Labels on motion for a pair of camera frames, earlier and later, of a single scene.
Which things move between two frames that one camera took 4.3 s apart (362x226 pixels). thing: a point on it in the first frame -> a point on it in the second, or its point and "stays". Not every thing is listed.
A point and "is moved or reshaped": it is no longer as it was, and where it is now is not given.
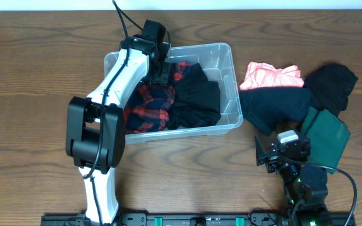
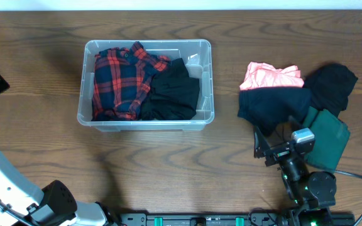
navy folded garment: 269,107 stays
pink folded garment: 259,75 stays
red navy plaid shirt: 147,109 is moved or reshaped
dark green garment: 328,135 stays
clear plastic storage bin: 202,98 is moved or reshaped
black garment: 330,85 stays
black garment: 197,100 -> 174,95
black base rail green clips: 183,220 stays
